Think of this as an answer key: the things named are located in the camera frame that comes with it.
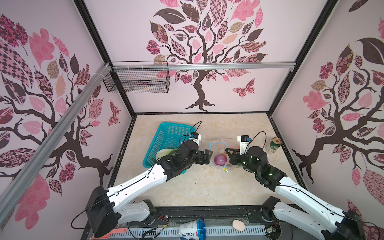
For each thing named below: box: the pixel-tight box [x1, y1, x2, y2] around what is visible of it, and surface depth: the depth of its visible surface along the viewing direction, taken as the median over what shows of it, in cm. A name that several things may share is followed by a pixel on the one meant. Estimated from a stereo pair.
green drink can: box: [270, 137, 282, 150], surface depth 92 cm
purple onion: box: [214, 153, 228, 167], surface depth 85 cm
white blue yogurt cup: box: [178, 218, 207, 240], surface depth 66 cm
